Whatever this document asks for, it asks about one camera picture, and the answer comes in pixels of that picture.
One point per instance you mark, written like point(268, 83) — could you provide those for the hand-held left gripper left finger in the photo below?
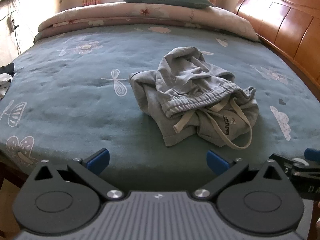
point(98, 160)

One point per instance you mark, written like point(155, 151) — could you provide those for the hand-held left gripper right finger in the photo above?
point(216, 162)

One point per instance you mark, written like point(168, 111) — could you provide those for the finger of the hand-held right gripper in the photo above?
point(287, 163)
point(312, 153)

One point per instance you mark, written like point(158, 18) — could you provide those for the dark clothes pile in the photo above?
point(5, 73)

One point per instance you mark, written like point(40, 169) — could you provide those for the teal floral bed sheet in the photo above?
point(75, 100)

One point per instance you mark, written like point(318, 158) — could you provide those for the wooden bed headboard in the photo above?
point(282, 22)

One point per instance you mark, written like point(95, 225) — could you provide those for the pink floral folded quilt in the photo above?
point(125, 17)

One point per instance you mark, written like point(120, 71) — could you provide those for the wall socket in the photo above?
point(12, 24)

